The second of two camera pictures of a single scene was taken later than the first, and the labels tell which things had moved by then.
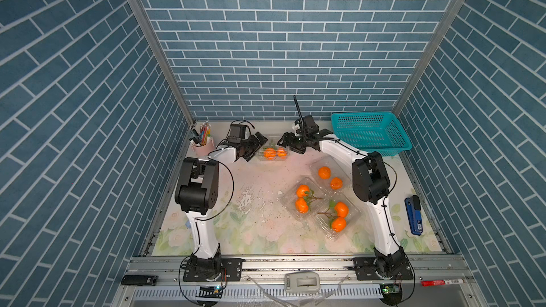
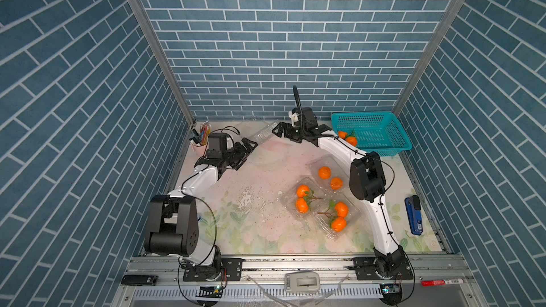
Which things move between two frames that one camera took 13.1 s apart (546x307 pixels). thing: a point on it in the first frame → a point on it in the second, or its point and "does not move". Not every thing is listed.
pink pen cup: [204, 151] does not move
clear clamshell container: [273, 152] → [259, 131]
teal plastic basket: [379, 132] does not move
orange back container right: [335, 183] does not move
